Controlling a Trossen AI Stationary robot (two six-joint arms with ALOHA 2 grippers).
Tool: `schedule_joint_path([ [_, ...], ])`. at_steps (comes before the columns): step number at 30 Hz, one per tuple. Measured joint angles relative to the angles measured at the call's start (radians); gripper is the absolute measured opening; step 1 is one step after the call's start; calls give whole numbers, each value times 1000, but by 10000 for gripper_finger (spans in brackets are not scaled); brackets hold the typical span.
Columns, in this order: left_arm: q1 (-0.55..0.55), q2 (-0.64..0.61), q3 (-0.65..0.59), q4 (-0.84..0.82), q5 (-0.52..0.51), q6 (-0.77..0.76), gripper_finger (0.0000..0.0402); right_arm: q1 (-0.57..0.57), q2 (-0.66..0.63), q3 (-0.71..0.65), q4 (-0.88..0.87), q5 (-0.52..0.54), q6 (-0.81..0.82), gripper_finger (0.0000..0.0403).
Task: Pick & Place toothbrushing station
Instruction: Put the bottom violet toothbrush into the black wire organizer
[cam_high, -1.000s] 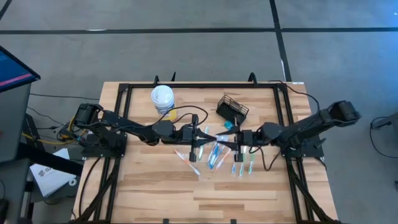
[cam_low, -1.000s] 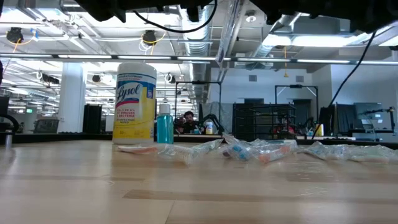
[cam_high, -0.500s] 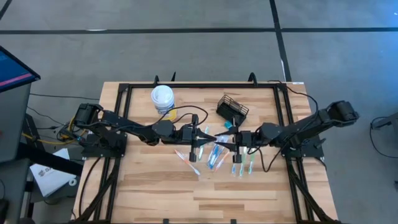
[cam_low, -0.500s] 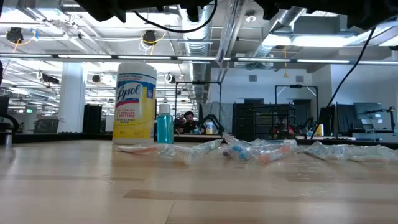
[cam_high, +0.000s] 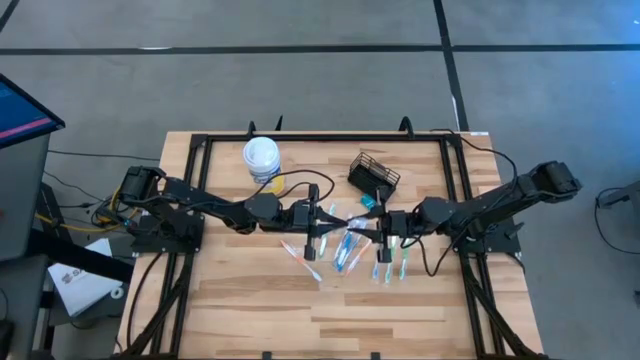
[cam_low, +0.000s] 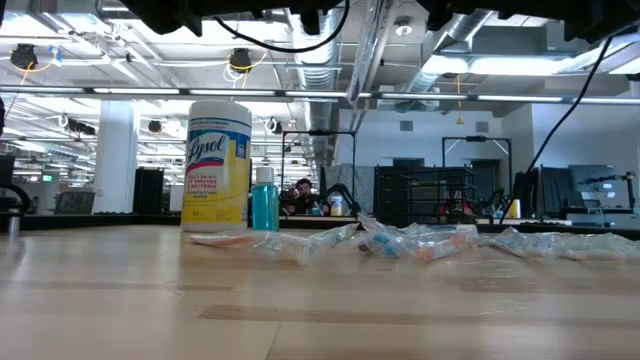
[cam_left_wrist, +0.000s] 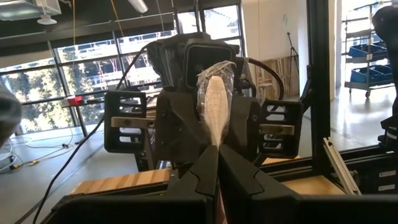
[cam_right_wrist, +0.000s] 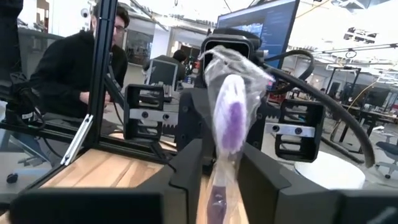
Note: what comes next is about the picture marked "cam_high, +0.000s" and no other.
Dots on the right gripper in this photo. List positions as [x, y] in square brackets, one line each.
[400, 222]

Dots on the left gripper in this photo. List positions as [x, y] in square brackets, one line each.
[300, 215]

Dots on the teal mouthwash bottle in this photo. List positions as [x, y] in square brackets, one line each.
[368, 202]

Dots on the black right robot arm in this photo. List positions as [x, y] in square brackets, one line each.
[500, 200]

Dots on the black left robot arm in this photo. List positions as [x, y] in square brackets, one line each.
[200, 197]

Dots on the Lysol disinfecting wipes canister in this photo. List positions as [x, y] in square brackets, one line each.
[261, 155]

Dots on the black desk crossbar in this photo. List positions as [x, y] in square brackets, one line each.
[80, 255]

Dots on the white printed booklet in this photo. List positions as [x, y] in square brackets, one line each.
[80, 285]

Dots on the black power strip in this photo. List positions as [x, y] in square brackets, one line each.
[50, 205]

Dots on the blue screen monitor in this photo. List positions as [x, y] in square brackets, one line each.
[20, 110]

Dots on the black aluminium table frame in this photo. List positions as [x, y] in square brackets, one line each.
[325, 137]

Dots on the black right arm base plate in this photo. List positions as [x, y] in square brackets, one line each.
[500, 242]

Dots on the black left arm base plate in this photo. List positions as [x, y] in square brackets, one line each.
[150, 242]

